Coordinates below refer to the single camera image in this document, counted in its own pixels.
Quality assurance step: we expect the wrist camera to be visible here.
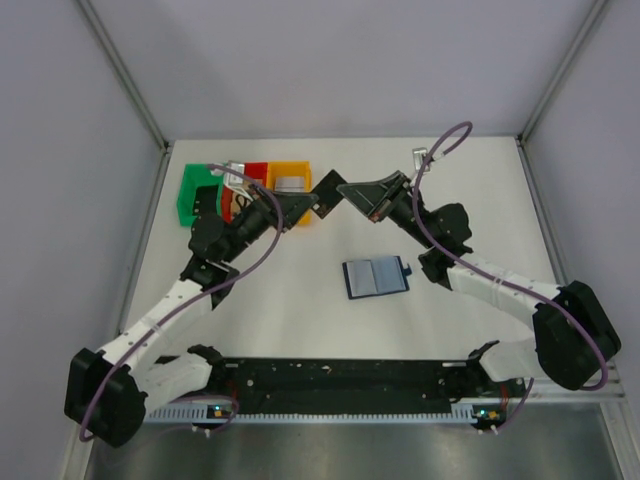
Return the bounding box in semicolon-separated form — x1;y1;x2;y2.
412;147;435;172
208;161;245;189

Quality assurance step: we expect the blue card holder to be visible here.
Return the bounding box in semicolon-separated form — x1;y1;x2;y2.
342;256;412;300

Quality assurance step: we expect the green plastic bin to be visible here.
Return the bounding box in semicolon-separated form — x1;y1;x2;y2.
176;164;224;227

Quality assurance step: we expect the aluminium front rail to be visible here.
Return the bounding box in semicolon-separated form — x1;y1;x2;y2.
79;360;626;404

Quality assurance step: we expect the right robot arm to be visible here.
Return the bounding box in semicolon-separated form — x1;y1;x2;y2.
337;172;621;391

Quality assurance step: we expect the left aluminium frame post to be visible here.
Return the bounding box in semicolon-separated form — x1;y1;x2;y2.
73;0;170;152

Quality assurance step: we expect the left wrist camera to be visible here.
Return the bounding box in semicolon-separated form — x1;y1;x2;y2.
208;161;245;189

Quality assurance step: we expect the black cards stack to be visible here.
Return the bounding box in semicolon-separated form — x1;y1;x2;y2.
192;185;220;216

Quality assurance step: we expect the aluminium frame post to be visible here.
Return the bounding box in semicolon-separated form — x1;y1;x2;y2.
517;0;613;145
73;0;170;152

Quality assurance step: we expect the black credit card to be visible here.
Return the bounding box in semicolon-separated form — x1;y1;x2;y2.
312;169;346;219

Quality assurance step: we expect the yellow plastic bin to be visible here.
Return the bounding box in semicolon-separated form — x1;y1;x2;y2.
266;161;312;193

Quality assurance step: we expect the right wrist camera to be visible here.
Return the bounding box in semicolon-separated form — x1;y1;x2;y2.
412;147;435;172

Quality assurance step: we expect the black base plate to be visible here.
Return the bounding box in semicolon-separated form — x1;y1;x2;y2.
169;342;524;414

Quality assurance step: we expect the red plastic bin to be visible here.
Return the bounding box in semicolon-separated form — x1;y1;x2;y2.
221;162;268;223

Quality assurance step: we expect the silver cards stack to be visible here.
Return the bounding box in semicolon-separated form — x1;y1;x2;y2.
274;176;306;193

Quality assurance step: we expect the right aluminium frame post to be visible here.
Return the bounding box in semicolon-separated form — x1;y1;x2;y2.
517;0;613;145

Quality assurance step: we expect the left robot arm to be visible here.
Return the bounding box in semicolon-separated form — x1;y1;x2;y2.
64;186;319;447

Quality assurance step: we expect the grey cable duct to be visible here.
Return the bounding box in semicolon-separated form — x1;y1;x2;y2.
144;402;506;425

